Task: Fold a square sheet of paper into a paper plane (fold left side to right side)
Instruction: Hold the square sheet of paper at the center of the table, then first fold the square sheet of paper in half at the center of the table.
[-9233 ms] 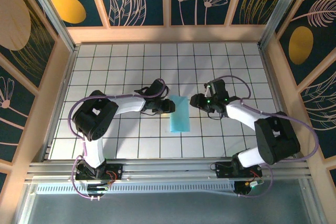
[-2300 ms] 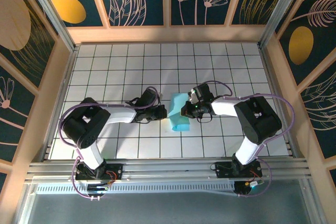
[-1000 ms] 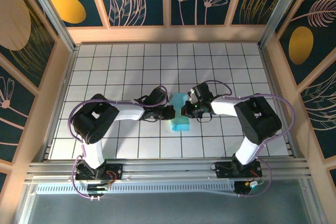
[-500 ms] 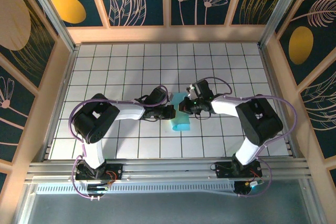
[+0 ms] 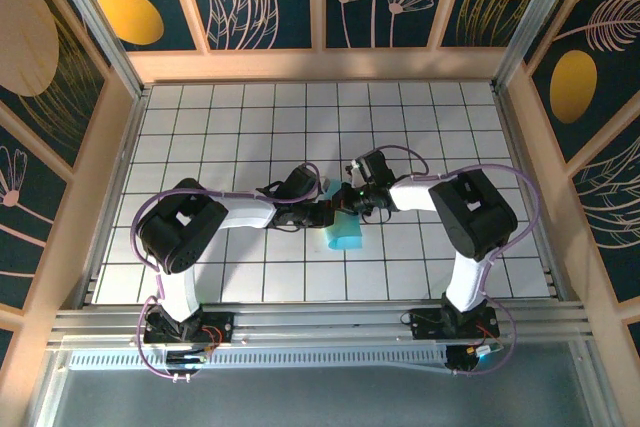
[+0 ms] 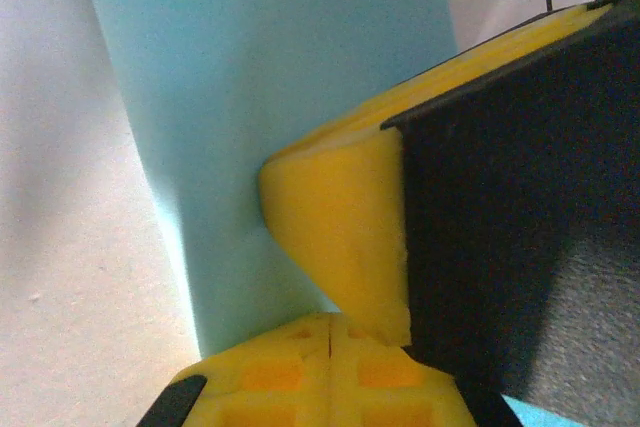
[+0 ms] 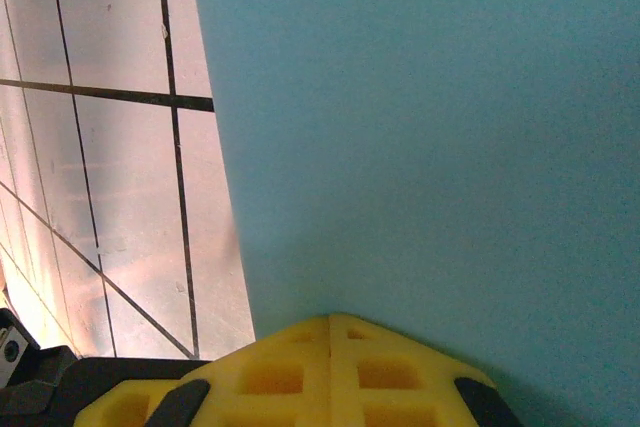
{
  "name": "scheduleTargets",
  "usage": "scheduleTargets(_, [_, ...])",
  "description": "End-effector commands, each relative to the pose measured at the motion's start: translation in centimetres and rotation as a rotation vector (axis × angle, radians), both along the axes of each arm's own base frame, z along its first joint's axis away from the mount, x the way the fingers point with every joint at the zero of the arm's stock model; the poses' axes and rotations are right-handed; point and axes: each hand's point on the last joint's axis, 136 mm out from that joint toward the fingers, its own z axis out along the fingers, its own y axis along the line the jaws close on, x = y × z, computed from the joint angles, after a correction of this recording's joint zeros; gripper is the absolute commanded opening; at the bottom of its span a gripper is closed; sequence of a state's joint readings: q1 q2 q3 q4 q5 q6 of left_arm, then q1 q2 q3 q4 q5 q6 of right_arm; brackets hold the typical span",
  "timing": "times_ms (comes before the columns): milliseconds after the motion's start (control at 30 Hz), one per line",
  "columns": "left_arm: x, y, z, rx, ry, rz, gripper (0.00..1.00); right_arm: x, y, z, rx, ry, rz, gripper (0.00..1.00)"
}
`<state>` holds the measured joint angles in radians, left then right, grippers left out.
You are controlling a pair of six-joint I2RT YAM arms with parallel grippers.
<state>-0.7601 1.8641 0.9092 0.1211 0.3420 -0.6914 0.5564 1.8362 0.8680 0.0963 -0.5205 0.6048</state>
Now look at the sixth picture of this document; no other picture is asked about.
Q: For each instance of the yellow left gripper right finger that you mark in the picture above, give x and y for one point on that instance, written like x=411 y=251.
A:
x=390 y=392

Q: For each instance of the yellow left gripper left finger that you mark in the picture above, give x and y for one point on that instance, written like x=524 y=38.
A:
x=260 y=387

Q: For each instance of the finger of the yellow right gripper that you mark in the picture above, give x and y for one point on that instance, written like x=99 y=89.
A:
x=450 y=67
x=500 y=222

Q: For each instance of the light blue cloth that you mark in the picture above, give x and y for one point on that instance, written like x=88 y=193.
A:
x=250 y=97

